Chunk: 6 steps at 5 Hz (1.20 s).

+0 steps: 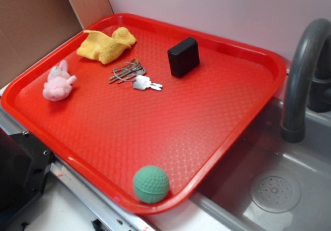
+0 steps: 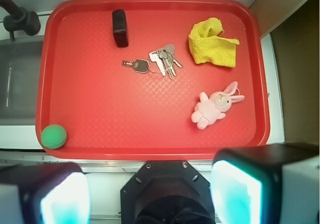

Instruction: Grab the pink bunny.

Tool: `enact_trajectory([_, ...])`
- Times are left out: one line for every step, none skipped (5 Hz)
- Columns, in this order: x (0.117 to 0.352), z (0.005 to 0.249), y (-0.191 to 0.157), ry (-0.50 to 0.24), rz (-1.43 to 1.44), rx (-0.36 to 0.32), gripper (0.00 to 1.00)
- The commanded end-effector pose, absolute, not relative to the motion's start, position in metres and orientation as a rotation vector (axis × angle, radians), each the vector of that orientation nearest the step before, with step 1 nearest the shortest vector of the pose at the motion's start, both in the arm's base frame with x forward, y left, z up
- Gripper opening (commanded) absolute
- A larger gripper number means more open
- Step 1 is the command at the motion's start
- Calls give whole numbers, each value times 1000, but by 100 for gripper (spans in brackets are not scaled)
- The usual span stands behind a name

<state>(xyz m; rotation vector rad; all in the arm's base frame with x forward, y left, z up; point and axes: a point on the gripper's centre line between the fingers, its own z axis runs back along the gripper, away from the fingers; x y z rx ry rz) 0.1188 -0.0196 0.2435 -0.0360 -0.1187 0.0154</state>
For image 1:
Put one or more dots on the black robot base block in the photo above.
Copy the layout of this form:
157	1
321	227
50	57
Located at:
25	164

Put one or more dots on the pink plush bunny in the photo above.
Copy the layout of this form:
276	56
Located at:
59	83

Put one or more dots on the red plastic tray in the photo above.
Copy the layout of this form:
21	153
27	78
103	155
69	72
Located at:
107	132

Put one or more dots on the bunch of metal keys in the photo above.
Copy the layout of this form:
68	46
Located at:
133	72

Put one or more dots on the black rectangular box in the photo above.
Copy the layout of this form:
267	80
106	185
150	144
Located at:
184	57

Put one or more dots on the green dimpled ball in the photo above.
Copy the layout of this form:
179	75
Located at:
151	184

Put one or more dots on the yellow cloth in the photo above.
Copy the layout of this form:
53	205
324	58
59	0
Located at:
103	48

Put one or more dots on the grey toy sink basin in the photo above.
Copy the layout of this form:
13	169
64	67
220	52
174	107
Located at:
224	193

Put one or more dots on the grey sink drain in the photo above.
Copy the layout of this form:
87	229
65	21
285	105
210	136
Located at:
275	191

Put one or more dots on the grey toy faucet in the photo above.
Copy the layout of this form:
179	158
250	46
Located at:
308	85

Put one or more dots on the brown cardboard panel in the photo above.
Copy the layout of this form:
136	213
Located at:
31	29

